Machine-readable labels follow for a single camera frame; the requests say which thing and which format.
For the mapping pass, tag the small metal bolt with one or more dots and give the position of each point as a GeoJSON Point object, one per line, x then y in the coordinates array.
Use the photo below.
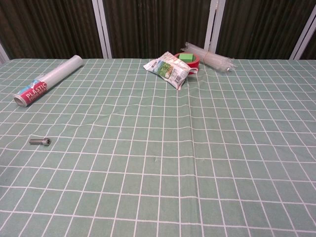
{"type": "Point", "coordinates": [40, 141]}

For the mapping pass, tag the green grid tablecloth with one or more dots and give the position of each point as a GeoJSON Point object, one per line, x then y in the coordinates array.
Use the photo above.
{"type": "Point", "coordinates": [158, 148]}

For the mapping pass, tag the white printed snack bag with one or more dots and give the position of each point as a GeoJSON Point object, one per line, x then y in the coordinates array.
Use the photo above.
{"type": "Point", "coordinates": [168, 69]}

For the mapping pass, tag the red tape roll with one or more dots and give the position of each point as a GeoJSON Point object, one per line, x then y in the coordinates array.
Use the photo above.
{"type": "Point", "coordinates": [194, 64]}

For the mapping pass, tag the green cube block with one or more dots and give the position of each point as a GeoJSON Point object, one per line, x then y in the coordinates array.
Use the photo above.
{"type": "Point", "coordinates": [186, 58]}

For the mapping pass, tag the clear plastic straws bundle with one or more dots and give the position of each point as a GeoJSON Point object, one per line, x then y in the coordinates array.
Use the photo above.
{"type": "Point", "coordinates": [212, 59]}

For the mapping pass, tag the dark ribbed partition panel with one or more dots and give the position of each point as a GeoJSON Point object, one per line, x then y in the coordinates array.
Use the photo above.
{"type": "Point", "coordinates": [259, 24]}
{"type": "Point", "coordinates": [312, 51]}
{"type": "Point", "coordinates": [49, 24]}
{"type": "Point", "coordinates": [158, 24]}

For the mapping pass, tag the plastic food wrap roll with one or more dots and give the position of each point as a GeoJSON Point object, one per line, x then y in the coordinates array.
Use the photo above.
{"type": "Point", "coordinates": [56, 74]}

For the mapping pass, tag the white partition frame post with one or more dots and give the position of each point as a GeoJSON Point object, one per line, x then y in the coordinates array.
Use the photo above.
{"type": "Point", "coordinates": [2, 50]}
{"type": "Point", "coordinates": [100, 29]}
{"type": "Point", "coordinates": [212, 29]}
{"type": "Point", "coordinates": [303, 39]}

